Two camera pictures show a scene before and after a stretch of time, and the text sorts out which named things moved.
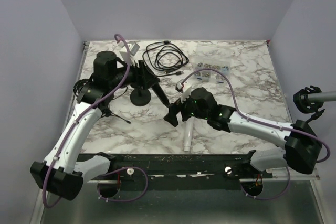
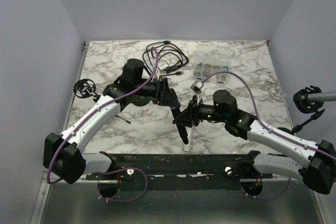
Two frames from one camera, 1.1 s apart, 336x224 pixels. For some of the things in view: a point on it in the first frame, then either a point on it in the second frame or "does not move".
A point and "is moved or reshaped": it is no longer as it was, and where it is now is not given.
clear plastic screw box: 214,56 does not move
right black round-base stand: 302,103 does not move
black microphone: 160,94 is moved or reshaped
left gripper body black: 133,77 -> 159,91
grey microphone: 326,96 does not move
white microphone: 188,126 does not move
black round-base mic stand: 140,97 does not move
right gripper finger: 171,116 -> 185,117
